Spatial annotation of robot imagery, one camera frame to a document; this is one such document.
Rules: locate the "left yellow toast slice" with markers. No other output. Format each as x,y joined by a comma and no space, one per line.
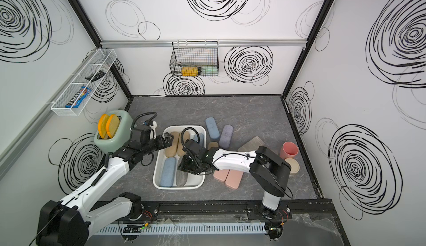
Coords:
101,127

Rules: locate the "blue glasses case front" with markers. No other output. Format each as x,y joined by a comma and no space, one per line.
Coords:
200,138

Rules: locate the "pink glasses case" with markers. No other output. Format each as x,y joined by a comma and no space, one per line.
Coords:
221,175
233,179

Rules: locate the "white plastic storage tray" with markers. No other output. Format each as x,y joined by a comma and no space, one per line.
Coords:
193,181

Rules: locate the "right yellow toast slice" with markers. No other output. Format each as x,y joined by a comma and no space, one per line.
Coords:
112,125

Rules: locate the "tan glasses case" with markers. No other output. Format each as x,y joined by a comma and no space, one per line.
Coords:
212,145
183,137
172,150

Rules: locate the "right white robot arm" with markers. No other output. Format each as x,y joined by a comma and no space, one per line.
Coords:
269,170

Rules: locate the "black remote control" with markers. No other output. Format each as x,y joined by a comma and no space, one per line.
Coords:
95,76

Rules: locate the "black wire wall basket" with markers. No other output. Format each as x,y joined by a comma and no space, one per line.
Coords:
193,54

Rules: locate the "purple glasses case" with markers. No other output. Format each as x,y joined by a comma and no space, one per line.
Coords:
226,136

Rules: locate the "green item in basket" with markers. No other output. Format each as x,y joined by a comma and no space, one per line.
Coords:
209,71

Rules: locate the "grey slotted cable duct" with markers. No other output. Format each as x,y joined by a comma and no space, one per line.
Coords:
183,228

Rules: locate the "yellow box in basket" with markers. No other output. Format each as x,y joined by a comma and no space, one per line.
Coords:
190,71

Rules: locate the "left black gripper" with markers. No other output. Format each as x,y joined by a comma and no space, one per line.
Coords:
163,145

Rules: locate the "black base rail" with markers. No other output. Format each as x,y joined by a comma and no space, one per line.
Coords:
313,212

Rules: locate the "pink glasses case right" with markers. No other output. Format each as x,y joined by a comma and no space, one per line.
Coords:
233,179

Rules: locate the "grey marble glasses case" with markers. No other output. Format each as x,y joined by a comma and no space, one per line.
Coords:
252,145

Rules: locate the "mint green toaster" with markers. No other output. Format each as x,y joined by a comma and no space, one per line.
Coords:
121,136

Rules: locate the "tan glasses case front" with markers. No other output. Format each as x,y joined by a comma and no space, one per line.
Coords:
183,137

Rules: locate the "grey fabric glasses case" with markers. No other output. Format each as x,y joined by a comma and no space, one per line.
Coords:
181,178

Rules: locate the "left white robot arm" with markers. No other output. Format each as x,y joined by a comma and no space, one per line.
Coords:
73,220

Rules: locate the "blue candy packet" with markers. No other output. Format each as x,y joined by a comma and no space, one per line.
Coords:
79,97

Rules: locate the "pink cup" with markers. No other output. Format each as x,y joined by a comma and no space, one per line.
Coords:
289,150

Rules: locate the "white wire wall shelf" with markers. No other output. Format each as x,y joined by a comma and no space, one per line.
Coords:
98,60

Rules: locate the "blue glasses case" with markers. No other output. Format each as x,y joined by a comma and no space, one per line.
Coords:
200,138
212,128
168,172

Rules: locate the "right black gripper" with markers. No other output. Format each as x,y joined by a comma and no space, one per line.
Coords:
184,165

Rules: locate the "yellow toast slice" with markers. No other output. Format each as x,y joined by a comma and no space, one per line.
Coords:
112,125
101,127

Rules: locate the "pink glasses case left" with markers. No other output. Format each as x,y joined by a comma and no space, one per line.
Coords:
221,175

